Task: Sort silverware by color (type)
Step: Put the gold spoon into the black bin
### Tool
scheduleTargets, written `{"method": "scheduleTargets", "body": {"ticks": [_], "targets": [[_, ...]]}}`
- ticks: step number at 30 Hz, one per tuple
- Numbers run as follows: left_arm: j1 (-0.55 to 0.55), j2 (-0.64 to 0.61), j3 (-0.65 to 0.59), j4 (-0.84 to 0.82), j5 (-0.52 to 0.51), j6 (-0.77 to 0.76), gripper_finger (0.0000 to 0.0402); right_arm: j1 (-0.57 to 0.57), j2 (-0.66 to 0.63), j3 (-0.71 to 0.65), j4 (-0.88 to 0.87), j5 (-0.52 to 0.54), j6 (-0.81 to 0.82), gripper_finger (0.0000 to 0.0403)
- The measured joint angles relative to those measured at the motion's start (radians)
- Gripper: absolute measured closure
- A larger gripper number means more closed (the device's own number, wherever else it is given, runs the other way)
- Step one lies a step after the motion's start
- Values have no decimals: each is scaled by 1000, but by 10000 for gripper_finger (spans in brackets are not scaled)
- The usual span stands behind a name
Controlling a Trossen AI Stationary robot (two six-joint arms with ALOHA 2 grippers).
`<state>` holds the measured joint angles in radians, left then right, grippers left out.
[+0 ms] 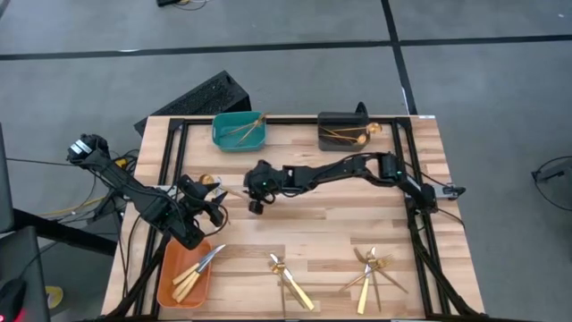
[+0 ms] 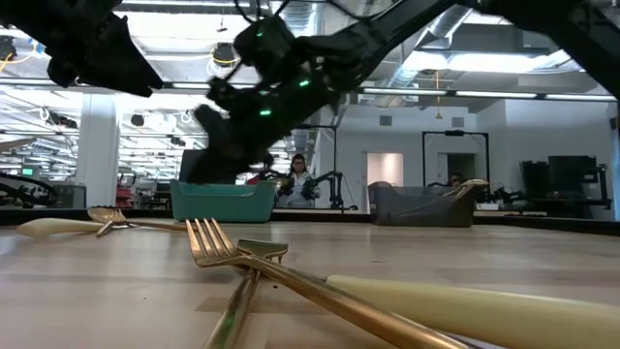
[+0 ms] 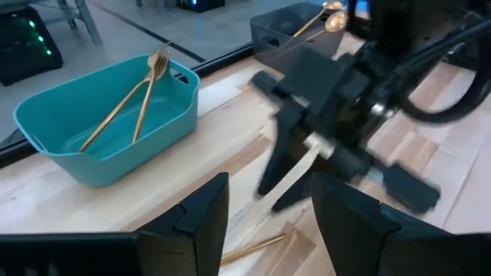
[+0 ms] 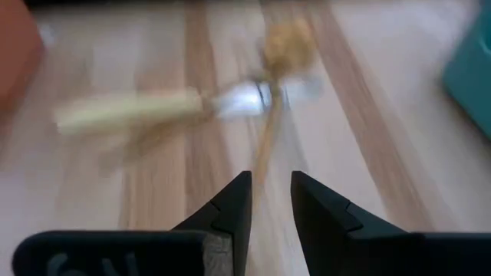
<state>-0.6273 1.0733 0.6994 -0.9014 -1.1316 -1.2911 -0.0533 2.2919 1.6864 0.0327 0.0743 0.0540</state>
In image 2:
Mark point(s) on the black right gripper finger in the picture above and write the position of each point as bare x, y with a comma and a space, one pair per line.
227, 155

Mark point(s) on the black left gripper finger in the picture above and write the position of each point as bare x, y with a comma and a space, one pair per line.
111, 63

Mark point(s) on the gold fork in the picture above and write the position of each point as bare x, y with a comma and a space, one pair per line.
300, 286
232, 310
104, 214

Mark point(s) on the gold spoon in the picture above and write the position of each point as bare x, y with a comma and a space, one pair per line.
472, 183

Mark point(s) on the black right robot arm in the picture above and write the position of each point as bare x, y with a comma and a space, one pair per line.
412, 19

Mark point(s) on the black background robot arm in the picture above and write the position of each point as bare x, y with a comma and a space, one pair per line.
334, 177

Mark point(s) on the black monitor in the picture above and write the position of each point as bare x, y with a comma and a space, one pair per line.
184, 167

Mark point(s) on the teal plastic bin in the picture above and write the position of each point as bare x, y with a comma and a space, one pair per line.
218, 203

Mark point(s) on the black ceiling device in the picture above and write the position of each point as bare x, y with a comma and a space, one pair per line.
224, 53

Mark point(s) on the person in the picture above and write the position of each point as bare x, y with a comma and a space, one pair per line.
299, 169
456, 179

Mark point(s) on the dark grey plastic bin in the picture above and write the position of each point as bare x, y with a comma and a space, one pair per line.
416, 213

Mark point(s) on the long ceiling light bar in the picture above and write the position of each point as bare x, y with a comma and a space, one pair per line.
484, 93

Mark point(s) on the black desk with monitors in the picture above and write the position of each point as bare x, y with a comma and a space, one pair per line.
571, 169

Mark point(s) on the black rig frame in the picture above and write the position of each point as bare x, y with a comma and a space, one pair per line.
335, 155
455, 133

